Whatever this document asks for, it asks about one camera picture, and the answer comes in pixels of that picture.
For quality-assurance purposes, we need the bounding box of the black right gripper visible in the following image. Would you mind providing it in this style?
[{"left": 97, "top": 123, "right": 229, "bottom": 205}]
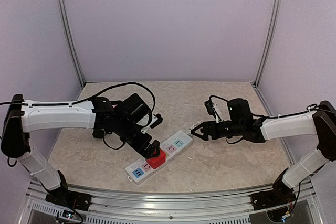
[{"left": 191, "top": 120, "right": 244, "bottom": 141}]

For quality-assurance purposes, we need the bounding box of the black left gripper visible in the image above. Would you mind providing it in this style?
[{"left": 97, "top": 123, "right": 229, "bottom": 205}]
[{"left": 114, "top": 119, "right": 160, "bottom": 159}]

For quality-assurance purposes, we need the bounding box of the red cube socket adapter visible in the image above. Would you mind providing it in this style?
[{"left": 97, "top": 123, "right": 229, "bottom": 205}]
[{"left": 146, "top": 149, "right": 166, "bottom": 169}]

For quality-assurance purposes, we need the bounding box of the white multicolour power strip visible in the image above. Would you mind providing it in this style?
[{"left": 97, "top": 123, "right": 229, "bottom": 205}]
[{"left": 125, "top": 130, "right": 193, "bottom": 184}]

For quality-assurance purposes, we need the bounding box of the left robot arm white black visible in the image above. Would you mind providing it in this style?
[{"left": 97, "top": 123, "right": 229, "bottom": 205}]
[{"left": 1, "top": 93, "right": 162, "bottom": 206}]

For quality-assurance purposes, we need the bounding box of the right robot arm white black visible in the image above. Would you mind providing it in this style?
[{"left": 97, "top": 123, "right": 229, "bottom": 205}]
[{"left": 191, "top": 98, "right": 335, "bottom": 205}]

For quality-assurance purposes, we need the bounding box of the small circuit board with led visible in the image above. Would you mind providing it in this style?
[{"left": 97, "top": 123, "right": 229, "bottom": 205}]
[{"left": 61, "top": 210, "right": 76, "bottom": 220}]

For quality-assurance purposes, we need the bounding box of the white power strip cord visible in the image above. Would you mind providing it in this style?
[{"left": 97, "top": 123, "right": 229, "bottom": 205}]
[{"left": 186, "top": 120, "right": 204, "bottom": 134}]

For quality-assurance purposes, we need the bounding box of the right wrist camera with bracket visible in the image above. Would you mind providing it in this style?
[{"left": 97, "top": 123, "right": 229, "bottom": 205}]
[{"left": 204, "top": 100, "right": 222, "bottom": 123}]

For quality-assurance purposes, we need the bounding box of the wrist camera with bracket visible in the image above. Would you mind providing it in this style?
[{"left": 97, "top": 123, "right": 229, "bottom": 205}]
[
  {"left": 204, "top": 100, "right": 222, "bottom": 123},
  {"left": 137, "top": 113, "right": 163, "bottom": 134}
]

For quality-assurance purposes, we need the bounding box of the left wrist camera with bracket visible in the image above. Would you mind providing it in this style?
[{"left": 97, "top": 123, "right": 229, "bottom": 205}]
[{"left": 137, "top": 113, "right": 163, "bottom": 134}]

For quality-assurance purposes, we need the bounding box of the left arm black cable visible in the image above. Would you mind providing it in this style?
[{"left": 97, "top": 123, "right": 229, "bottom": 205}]
[{"left": 0, "top": 82, "right": 157, "bottom": 167}]

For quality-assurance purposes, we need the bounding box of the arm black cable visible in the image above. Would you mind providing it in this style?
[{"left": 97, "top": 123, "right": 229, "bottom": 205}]
[
  {"left": 0, "top": 82, "right": 157, "bottom": 167},
  {"left": 208, "top": 94, "right": 326, "bottom": 145}
]

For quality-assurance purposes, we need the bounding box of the front aluminium rail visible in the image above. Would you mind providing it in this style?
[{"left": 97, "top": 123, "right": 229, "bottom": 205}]
[{"left": 17, "top": 180, "right": 325, "bottom": 223}]

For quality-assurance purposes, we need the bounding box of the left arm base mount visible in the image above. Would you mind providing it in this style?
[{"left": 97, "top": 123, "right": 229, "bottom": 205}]
[{"left": 46, "top": 187, "right": 92, "bottom": 211}]

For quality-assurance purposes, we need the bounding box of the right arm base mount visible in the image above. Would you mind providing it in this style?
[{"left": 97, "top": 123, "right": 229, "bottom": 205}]
[{"left": 250, "top": 189, "right": 297, "bottom": 210}]

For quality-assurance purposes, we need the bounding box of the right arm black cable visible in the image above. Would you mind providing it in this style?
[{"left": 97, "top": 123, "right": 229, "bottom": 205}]
[{"left": 208, "top": 94, "right": 326, "bottom": 145}]

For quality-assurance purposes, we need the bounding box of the right aluminium frame post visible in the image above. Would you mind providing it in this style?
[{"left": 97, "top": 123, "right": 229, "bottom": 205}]
[{"left": 253, "top": 0, "right": 281, "bottom": 89}]

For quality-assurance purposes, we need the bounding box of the aluminium frame post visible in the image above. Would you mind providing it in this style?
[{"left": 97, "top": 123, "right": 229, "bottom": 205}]
[
  {"left": 57, "top": 0, "right": 86, "bottom": 88},
  {"left": 253, "top": 0, "right": 281, "bottom": 89}
]

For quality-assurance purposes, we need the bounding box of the left aluminium frame post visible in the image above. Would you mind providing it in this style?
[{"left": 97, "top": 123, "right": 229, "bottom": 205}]
[{"left": 57, "top": 0, "right": 86, "bottom": 88}]

